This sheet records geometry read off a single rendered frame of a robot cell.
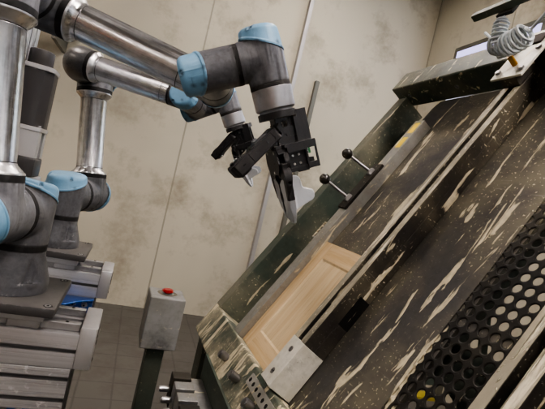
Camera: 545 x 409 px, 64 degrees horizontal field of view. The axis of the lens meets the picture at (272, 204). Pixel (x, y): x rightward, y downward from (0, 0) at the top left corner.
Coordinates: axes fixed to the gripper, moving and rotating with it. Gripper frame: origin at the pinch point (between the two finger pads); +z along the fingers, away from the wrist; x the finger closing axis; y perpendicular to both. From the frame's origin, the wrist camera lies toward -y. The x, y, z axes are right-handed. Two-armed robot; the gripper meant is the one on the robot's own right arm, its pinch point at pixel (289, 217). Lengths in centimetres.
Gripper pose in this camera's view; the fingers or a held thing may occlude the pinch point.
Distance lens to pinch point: 83.5
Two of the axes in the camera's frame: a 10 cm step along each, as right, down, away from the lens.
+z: 2.3, 9.6, 1.6
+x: -2.9, -0.9, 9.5
